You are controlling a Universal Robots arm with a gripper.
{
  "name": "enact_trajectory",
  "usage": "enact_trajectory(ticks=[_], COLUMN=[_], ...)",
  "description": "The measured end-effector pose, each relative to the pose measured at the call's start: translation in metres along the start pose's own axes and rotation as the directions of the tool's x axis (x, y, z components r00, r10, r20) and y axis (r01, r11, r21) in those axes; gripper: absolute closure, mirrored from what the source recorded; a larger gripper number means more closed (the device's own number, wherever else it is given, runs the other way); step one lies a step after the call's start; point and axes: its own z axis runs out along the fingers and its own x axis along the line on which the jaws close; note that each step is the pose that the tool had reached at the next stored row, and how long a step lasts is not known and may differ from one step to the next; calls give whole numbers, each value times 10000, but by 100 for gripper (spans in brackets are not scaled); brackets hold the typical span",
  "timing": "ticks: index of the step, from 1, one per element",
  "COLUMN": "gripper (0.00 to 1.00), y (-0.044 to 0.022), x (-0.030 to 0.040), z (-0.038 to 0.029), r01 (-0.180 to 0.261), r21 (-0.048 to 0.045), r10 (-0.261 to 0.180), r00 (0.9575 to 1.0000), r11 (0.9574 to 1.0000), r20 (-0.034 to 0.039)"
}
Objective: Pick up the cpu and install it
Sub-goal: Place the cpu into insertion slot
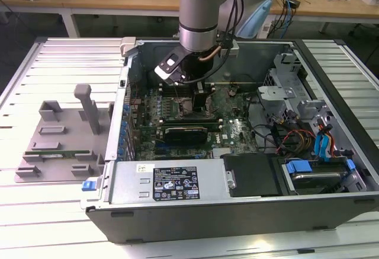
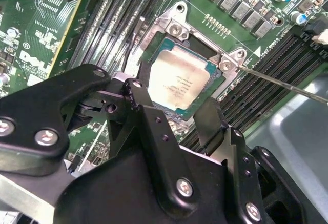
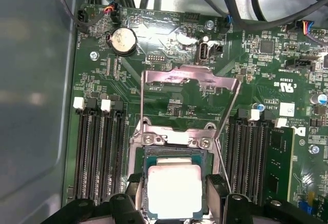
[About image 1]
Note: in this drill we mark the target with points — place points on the grey parts rack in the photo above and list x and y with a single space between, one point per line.
71 140

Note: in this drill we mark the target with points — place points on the small white sticker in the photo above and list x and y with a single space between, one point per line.
145 168

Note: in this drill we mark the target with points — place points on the silver power supply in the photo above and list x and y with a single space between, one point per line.
127 185

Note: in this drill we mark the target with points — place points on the blue case latch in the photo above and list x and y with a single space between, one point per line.
88 185

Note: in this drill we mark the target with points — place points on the grey metal drive cage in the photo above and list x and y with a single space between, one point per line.
275 93

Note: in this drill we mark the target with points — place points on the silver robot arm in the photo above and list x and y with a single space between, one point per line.
198 13

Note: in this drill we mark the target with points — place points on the black graphics card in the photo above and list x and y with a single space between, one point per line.
185 136

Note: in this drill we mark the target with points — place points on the round coin cell battery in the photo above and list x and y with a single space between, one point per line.
233 92

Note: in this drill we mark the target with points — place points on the black open PC case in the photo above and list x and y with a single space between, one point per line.
207 223

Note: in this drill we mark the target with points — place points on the grey case latch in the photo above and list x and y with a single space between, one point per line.
128 45

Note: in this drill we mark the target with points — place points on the green RAM stick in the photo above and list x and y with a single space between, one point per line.
56 153

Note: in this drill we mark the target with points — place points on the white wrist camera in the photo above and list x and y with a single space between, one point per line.
170 63

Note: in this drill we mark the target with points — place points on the silver chipset heatsink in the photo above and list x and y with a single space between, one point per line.
221 153

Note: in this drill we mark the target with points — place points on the CPU socket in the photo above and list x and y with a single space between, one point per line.
185 105

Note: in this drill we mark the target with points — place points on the silver CPU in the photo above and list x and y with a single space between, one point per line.
199 103

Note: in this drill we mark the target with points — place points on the black rating label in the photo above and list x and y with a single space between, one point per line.
176 182

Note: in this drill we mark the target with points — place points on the black plastic shroud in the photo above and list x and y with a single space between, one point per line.
251 176

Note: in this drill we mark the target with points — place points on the black power adapter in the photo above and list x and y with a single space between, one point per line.
293 3

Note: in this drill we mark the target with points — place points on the green motherboard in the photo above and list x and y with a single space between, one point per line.
237 134

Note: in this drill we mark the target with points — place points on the hard disk in blue carrier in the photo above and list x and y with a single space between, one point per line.
316 182

